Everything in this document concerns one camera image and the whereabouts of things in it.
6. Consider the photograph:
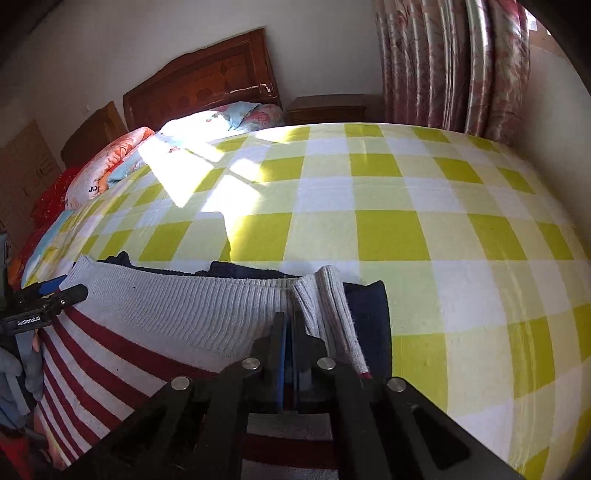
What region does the small plain wooden headboard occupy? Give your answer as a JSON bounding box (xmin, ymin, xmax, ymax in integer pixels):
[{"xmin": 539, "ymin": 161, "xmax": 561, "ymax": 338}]
[{"xmin": 60, "ymin": 102, "xmax": 127, "ymax": 169}]

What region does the red patterned bedding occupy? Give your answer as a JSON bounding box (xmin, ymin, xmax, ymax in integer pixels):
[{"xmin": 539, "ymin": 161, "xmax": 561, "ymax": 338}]
[{"xmin": 18, "ymin": 167, "xmax": 81, "ymax": 273}]

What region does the pink floral curtain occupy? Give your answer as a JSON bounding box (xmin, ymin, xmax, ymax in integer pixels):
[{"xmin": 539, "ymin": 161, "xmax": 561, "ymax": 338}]
[{"xmin": 373, "ymin": 0, "xmax": 532, "ymax": 144}]

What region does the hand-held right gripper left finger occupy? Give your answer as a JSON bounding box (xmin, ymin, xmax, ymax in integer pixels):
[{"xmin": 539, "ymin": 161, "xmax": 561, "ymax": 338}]
[{"xmin": 62, "ymin": 312, "xmax": 289, "ymax": 480}]

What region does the yellow green checked blanket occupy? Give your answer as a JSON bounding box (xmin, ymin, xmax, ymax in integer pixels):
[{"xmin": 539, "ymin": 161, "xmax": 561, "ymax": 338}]
[{"xmin": 21, "ymin": 122, "xmax": 587, "ymax": 480}]

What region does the large carved wooden headboard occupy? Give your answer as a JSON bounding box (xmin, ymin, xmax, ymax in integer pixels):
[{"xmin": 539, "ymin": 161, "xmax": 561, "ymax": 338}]
[{"xmin": 122, "ymin": 28, "xmax": 283, "ymax": 132}]

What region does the white light-blue pillow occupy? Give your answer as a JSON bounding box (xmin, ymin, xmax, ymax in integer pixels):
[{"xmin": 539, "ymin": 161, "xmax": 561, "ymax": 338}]
[{"xmin": 105, "ymin": 102, "xmax": 286, "ymax": 188}]

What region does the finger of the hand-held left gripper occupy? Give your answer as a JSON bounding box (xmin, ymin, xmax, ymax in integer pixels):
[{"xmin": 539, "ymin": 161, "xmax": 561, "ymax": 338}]
[
  {"xmin": 44, "ymin": 284, "xmax": 89, "ymax": 311},
  {"xmin": 37, "ymin": 274, "xmax": 69, "ymax": 296}
]

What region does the person's left hand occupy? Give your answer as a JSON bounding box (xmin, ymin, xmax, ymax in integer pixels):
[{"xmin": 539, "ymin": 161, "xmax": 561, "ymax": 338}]
[{"xmin": 0, "ymin": 332, "xmax": 44, "ymax": 430}]

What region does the light wooden cabinet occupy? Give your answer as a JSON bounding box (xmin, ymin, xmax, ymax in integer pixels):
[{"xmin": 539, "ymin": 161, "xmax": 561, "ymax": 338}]
[{"xmin": 0, "ymin": 120, "xmax": 63, "ymax": 250}]

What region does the red grey striped knit sweater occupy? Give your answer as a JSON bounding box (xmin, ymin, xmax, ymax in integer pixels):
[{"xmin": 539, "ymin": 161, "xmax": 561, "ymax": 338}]
[{"xmin": 34, "ymin": 250, "xmax": 393, "ymax": 472}]

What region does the pink floral quilt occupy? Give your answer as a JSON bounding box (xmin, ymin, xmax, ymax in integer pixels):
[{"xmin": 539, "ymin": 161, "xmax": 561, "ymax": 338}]
[{"xmin": 64, "ymin": 127, "xmax": 155, "ymax": 210}]

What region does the wooden nightstand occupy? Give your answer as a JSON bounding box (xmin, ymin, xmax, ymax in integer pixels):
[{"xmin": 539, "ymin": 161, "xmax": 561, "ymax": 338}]
[{"xmin": 284, "ymin": 95, "xmax": 384, "ymax": 125}]

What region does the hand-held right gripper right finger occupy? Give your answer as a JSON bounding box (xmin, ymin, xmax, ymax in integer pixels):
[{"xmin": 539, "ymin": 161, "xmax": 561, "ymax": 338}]
[{"xmin": 291, "ymin": 310, "xmax": 527, "ymax": 480}]

